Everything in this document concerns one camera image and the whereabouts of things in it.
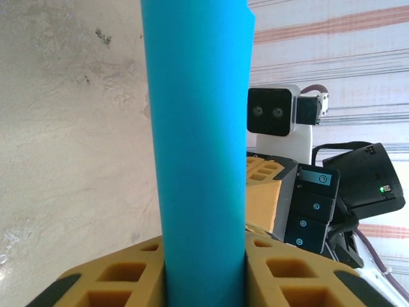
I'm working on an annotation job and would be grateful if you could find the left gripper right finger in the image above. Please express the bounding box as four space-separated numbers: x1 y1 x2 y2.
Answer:
245 230 397 307

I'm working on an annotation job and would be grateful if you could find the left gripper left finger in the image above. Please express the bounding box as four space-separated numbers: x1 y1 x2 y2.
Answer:
28 235 167 307

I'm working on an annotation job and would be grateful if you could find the blue paper sheet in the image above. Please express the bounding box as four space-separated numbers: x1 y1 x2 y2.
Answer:
140 0 256 307

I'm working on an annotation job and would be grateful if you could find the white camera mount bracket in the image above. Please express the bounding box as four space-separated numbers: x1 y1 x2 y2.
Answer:
255 123 316 167

